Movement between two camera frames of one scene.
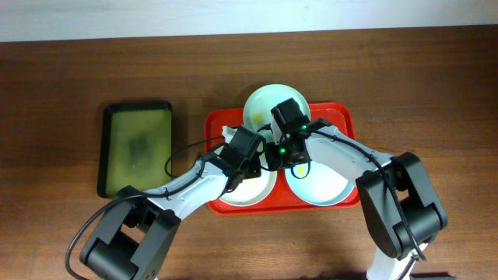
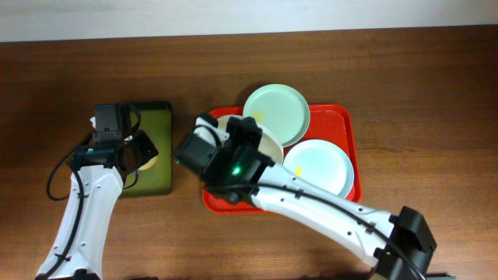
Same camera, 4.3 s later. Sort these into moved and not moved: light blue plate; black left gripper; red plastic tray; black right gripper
Moved: black right gripper; black left gripper
Not moved: light blue plate; red plastic tray
